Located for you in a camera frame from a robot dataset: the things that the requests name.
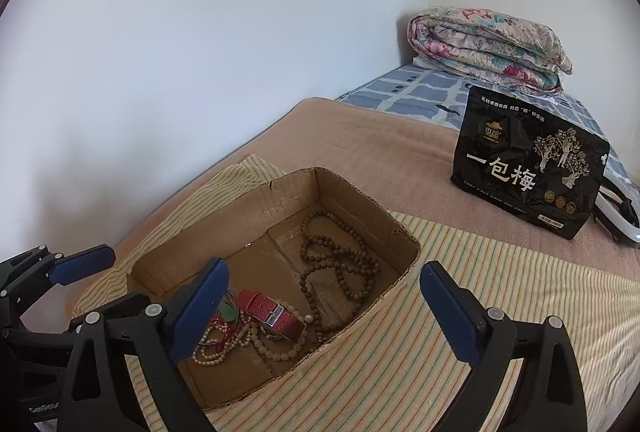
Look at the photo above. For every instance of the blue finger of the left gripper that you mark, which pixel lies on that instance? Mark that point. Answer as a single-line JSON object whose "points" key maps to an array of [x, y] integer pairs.
{"points": [[131, 304]]}

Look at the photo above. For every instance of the watch with red strap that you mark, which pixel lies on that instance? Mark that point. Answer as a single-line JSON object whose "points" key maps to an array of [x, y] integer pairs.
{"points": [[272, 315]]}

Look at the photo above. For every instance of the folded floral quilt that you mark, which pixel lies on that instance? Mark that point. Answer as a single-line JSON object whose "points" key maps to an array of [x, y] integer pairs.
{"points": [[491, 46]]}

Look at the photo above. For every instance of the cardboard box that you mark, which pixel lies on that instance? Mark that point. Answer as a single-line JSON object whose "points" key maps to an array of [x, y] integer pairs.
{"points": [[260, 237]]}

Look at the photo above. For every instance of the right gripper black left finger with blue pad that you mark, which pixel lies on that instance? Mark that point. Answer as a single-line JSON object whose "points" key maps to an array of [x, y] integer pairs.
{"points": [[97, 394]]}

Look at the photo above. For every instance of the blue checked bed sheet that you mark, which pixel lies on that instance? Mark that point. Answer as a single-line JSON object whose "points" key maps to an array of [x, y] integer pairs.
{"points": [[438, 97]]}

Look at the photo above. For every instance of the brown bed blanket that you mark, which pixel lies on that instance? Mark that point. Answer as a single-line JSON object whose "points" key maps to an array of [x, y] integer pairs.
{"points": [[71, 179]]}

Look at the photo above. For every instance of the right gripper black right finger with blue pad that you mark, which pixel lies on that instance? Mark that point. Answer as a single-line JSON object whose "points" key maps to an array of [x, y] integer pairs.
{"points": [[548, 395]]}

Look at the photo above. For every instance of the white ring light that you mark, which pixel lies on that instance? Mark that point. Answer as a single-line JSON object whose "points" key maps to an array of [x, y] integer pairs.
{"points": [[617, 209]]}

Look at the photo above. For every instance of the black snack bag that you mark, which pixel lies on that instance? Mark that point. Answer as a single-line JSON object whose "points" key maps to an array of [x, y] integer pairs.
{"points": [[528, 161]]}

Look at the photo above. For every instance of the striped yellow towel blanket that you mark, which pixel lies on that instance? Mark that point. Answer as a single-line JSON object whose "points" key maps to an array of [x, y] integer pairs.
{"points": [[392, 369]]}

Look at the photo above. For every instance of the red string jade pendant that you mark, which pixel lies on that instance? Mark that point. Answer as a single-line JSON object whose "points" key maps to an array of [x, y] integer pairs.
{"points": [[227, 317]]}

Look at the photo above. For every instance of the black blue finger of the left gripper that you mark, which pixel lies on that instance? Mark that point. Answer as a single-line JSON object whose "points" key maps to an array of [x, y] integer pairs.
{"points": [[86, 263]]}

